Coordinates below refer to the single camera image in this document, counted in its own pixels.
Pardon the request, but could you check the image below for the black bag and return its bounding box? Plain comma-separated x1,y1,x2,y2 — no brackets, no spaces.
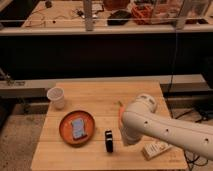
107,10,131,26

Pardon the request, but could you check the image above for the hanging black cable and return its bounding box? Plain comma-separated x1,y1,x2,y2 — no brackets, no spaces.
165,28,179,98

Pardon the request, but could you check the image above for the black upright eraser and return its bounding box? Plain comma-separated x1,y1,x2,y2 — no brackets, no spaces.
105,130,113,153

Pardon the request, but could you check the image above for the orange basket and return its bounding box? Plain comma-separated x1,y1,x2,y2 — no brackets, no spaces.
131,5,152,25

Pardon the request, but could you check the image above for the white plastic cup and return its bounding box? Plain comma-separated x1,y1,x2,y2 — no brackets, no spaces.
47,87,65,110

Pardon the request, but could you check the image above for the orange carrot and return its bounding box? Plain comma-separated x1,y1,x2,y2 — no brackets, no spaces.
118,101,124,128

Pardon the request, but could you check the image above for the grey metal post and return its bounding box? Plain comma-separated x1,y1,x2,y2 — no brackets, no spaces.
83,0,93,31
175,0,191,30

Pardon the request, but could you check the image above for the black floor cable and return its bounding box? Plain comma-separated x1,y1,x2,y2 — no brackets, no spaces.
175,109,213,171

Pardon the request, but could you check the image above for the grey right metal post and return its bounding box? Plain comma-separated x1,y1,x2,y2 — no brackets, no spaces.
175,0,191,30

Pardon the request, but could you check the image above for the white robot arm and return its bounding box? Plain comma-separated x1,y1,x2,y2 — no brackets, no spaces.
120,94,213,161

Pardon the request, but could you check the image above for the blue sponge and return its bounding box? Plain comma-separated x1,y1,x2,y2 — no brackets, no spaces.
71,118,86,140

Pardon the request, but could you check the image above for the orange round plate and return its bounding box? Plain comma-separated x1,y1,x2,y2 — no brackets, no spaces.
59,110,95,147

